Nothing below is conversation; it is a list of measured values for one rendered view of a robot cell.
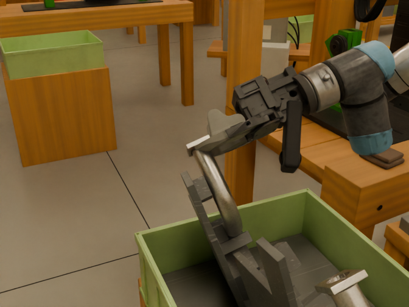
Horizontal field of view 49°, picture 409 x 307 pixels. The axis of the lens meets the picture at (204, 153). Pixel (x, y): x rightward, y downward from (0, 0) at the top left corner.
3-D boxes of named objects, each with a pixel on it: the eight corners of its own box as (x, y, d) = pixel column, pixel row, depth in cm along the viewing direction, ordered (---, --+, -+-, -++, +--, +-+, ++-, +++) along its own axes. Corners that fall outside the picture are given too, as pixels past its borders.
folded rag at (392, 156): (405, 163, 126) (407, 153, 124) (386, 170, 122) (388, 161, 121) (375, 149, 133) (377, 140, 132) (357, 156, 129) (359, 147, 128)
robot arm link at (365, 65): (403, 86, 75) (394, 38, 72) (346, 112, 74) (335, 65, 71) (375, 78, 82) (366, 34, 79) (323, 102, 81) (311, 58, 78)
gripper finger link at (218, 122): (182, 123, 72) (232, 105, 74) (198, 156, 70) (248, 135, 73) (185, 116, 69) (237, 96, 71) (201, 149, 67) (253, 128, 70)
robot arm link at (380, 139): (393, 125, 87) (383, 74, 82) (396, 155, 78) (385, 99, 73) (352, 133, 90) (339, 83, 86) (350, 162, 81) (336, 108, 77)
